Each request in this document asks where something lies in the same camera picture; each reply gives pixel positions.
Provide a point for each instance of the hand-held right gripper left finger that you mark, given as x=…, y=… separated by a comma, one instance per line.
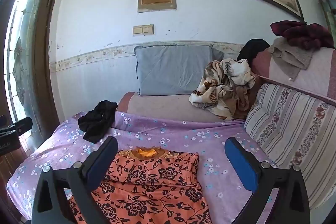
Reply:
x=97, y=174

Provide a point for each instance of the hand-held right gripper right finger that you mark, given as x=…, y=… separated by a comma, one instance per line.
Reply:
x=241, y=166

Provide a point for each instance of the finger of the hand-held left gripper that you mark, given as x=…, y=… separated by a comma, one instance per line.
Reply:
x=22, y=125

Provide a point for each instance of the orange floral garment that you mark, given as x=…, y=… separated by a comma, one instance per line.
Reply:
x=157, y=187

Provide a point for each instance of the black cloth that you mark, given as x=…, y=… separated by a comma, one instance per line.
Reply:
x=97, y=121

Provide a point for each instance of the striped floral cushion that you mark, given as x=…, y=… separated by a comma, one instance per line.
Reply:
x=288, y=121

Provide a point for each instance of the purple floral bedsheet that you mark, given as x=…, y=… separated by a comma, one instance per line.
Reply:
x=183, y=134

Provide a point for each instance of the wooden stained glass door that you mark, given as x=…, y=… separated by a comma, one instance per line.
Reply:
x=44, y=56

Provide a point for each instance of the beige floral blanket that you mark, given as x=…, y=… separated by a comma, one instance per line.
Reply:
x=220, y=92

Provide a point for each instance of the beige mattress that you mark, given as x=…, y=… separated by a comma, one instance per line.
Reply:
x=162, y=106

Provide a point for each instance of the beige knitted cloth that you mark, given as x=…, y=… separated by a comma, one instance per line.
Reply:
x=288, y=58

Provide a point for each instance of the grey pillow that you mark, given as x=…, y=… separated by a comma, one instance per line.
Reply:
x=173, y=69

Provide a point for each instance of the black garment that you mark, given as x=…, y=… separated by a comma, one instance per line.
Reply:
x=253, y=48

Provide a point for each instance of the pink sofa backrest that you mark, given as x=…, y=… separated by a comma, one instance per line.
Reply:
x=320, y=74

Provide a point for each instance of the maroon cloth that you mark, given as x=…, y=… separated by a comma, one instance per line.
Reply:
x=307, y=35

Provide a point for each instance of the beige light switch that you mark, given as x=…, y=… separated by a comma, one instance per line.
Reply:
x=143, y=29

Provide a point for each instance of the green wooden frame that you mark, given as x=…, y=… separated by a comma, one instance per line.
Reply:
x=326, y=11

